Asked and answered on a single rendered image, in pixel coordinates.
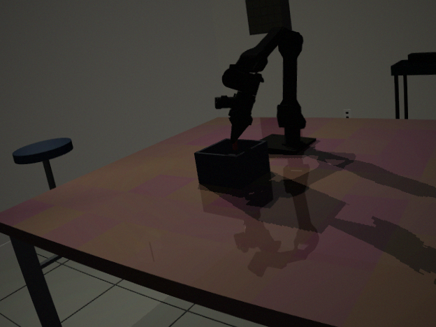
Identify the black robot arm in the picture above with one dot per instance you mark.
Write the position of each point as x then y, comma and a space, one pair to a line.
239, 77

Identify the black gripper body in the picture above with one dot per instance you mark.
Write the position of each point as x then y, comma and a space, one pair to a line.
244, 108

